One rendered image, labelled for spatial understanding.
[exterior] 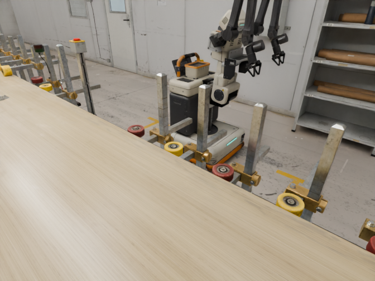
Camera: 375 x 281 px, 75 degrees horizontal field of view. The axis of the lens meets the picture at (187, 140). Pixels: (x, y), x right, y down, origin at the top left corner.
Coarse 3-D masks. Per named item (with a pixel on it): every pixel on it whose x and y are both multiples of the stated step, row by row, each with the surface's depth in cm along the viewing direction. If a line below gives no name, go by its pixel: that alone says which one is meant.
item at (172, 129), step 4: (184, 120) 146; (188, 120) 146; (192, 120) 149; (176, 124) 141; (180, 124) 141; (184, 124) 144; (188, 124) 147; (172, 128) 137; (176, 128) 140; (180, 128) 143; (172, 132) 138; (152, 136) 129; (156, 136) 129; (148, 140) 125; (152, 140) 128; (156, 140) 130
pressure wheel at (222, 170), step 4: (216, 164) 92; (220, 164) 92; (224, 164) 92; (212, 168) 91; (216, 168) 90; (220, 168) 90; (224, 168) 89; (228, 168) 90; (232, 168) 90; (212, 172) 90; (216, 172) 88; (220, 172) 88; (224, 172) 88; (228, 172) 88; (232, 172) 88; (220, 176) 87; (224, 176) 86; (228, 176) 87; (232, 176) 88; (228, 180) 88
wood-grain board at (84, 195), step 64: (0, 128) 117; (64, 128) 118; (0, 192) 79; (64, 192) 79; (128, 192) 79; (192, 192) 80; (0, 256) 59; (64, 256) 59; (128, 256) 60; (192, 256) 60; (256, 256) 60; (320, 256) 60
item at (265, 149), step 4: (260, 148) 119; (264, 148) 119; (268, 148) 120; (260, 152) 116; (264, 152) 116; (260, 156) 114; (264, 156) 118; (244, 164) 107; (236, 172) 102; (236, 176) 100; (240, 176) 102; (232, 180) 98; (236, 180) 100
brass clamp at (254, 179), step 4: (236, 164) 105; (240, 164) 105; (236, 168) 103; (240, 168) 103; (240, 172) 101; (256, 172) 101; (244, 176) 100; (248, 176) 99; (252, 176) 99; (256, 176) 99; (260, 176) 100; (240, 180) 103; (244, 180) 101; (248, 180) 100; (252, 180) 99; (256, 180) 98; (260, 180) 102; (248, 184) 101; (252, 184) 99; (256, 184) 99
